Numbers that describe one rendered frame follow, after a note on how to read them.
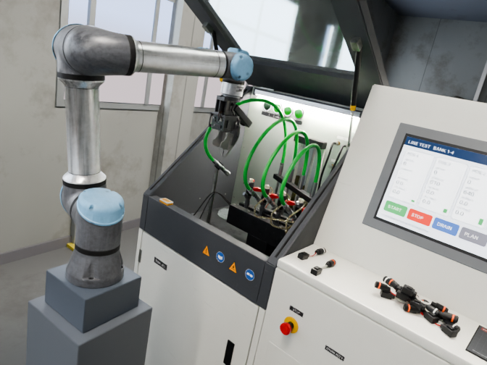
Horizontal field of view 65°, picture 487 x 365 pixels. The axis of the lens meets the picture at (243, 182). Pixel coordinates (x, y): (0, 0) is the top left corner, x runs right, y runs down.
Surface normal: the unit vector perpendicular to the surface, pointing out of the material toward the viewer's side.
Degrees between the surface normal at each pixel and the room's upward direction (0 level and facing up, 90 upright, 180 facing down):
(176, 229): 90
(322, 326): 90
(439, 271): 76
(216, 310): 90
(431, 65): 90
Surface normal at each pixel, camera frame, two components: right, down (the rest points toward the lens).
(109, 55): 0.25, 0.38
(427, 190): -0.58, -0.14
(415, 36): -0.56, 0.12
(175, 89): 0.81, 0.30
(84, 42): -0.06, -0.04
